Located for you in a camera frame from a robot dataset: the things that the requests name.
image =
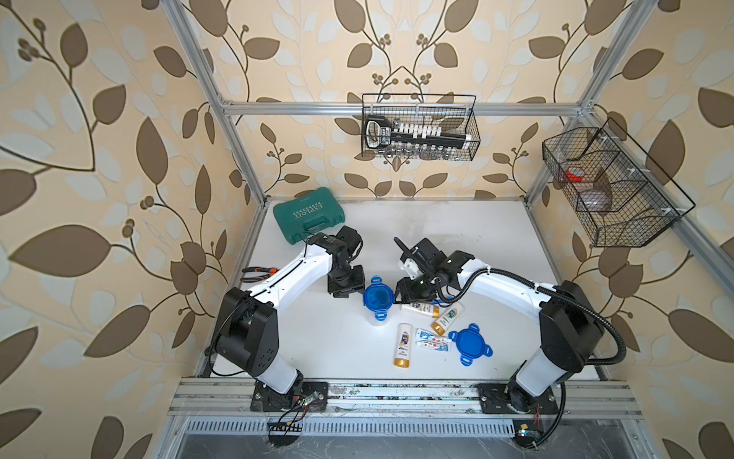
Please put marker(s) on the green plastic tool case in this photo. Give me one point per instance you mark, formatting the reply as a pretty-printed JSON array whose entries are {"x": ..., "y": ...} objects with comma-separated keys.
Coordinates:
[{"x": 309, "y": 214}]

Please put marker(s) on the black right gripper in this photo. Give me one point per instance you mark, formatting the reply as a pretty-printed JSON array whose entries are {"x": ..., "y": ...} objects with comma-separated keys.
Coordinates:
[{"x": 406, "y": 294}]

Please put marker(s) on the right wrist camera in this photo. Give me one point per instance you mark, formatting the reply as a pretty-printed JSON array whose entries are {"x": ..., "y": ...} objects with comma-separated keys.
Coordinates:
[{"x": 424, "y": 257}]

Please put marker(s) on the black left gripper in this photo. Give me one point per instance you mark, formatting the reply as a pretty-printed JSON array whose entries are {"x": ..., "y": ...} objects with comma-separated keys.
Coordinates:
[{"x": 358, "y": 283}]

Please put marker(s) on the black wire basket right wall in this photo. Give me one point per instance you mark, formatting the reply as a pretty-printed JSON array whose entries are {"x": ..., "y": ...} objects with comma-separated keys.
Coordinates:
[{"x": 628, "y": 197}]

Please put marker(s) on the clear plastic container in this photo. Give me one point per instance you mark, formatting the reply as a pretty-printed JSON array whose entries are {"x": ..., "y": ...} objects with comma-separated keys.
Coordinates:
[{"x": 376, "y": 319}]

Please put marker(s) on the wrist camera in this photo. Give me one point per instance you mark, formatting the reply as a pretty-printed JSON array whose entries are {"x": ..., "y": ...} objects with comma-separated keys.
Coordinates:
[
  {"x": 424, "y": 257},
  {"x": 353, "y": 241}
]

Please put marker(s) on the aluminium frame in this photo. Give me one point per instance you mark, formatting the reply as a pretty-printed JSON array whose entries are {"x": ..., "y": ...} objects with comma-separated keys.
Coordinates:
[{"x": 624, "y": 106}]

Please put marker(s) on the blue lid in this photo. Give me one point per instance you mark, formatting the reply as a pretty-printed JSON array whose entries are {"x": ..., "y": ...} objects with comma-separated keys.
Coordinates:
[
  {"x": 470, "y": 344},
  {"x": 378, "y": 296}
]

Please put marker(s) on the black wire basket wall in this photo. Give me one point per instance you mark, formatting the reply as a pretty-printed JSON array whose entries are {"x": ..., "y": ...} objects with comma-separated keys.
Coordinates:
[
  {"x": 454, "y": 113},
  {"x": 628, "y": 197}
]

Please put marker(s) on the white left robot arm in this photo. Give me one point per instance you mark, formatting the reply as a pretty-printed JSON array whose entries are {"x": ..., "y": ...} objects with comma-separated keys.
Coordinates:
[{"x": 247, "y": 331}]

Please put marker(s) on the orange black side cutters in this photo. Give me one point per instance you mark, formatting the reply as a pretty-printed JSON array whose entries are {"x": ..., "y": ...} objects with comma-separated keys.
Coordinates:
[{"x": 251, "y": 275}]

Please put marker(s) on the black wire basket back wall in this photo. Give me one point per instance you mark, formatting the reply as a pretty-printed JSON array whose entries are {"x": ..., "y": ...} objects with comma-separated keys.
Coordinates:
[{"x": 454, "y": 113}]

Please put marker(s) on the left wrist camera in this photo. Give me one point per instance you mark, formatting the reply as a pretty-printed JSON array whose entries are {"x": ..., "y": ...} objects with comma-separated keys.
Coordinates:
[{"x": 353, "y": 241}]

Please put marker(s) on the toothpaste tube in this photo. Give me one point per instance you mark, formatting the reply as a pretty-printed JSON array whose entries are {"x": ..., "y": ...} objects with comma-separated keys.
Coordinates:
[
  {"x": 435, "y": 346},
  {"x": 426, "y": 336}
]

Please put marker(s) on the front white bottle gold cap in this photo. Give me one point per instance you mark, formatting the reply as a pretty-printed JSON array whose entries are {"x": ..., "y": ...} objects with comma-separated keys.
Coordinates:
[{"x": 403, "y": 349}]

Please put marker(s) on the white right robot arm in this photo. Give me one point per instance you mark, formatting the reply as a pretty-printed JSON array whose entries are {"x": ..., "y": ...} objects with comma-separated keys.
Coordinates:
[{"x": 572, "y": 334}]

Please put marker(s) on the blue lid front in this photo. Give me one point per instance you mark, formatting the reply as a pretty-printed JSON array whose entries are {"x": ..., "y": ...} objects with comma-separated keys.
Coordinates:
[{"x": 470, "y": 344}]

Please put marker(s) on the red tape roll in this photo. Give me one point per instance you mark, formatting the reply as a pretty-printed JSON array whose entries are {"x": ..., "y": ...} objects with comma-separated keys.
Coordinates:
[{"x": 574, "y": 174}]

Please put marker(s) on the black socket wrench set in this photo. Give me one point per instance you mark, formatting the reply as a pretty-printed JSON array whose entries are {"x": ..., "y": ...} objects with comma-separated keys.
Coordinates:
[{"x": 379, "y": 133}]

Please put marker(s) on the white bottle purple label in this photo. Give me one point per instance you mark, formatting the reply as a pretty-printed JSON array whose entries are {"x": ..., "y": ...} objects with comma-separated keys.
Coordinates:
[{"x": 425, "y": 309}]

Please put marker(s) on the white bottle angled gold cap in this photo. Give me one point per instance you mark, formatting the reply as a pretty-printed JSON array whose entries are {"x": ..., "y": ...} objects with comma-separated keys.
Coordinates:
[{"x": 443, "y": 323}]

